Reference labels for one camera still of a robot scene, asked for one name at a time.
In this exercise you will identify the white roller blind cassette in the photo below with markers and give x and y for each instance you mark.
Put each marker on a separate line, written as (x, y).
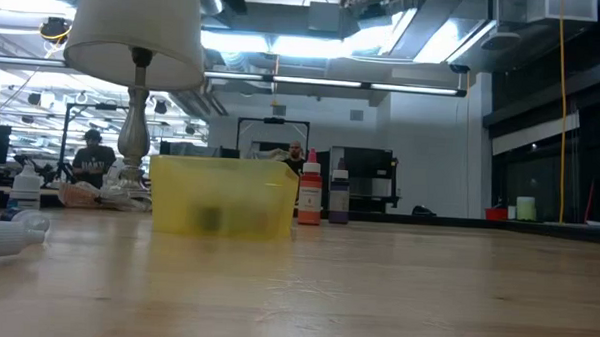
(531, 134)

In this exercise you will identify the person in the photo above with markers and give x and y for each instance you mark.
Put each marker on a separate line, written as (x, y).
(295, 151)
(94, 164)

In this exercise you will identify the small black dropper bottle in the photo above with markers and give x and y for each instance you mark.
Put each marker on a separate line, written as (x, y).
(208, 219)

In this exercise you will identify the red storage box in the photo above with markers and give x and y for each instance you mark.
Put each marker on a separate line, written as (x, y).
(496, 214)

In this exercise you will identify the long ceiling light bar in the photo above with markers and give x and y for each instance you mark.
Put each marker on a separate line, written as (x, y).
(333, 82)

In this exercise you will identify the white plastic bottle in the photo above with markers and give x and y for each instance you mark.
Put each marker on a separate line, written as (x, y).
(25, 189)

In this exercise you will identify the red food coloring bottle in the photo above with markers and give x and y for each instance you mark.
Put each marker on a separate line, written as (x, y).
(310, 199)

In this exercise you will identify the grey wall vent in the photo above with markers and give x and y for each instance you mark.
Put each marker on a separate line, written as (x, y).
(357, 115)
(279, 110)

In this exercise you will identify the green wipes canister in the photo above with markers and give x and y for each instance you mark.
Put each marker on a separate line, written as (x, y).
(526, 209)

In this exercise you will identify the black security camera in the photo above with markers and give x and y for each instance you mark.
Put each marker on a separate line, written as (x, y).
(459, 68)

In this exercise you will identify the white bottle lying left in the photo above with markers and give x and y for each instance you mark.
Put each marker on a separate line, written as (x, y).
(7, 239)

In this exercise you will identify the small white box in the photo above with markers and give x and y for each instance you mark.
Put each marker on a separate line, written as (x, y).
(511, 213)

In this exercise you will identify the black gantry frame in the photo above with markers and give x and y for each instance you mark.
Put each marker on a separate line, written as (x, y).
(274, 120)
(97, 106)

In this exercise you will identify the white-shade silver table lamp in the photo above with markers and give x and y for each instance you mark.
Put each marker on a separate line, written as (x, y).
(135, 22)

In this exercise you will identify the grey ceiling junction box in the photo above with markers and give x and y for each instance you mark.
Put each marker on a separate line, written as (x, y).
(325, 17)

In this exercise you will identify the yellow translucent plastic bin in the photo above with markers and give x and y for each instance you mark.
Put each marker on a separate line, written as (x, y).
(249, 197)

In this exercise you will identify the purple food coloring bottle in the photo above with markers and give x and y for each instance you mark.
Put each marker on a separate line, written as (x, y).
(339, 200)

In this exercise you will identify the black aluminium table frame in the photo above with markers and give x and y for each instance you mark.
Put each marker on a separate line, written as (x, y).
(478, 223)

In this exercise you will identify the black equipment cart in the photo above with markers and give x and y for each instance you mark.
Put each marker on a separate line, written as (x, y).
(365, 163)

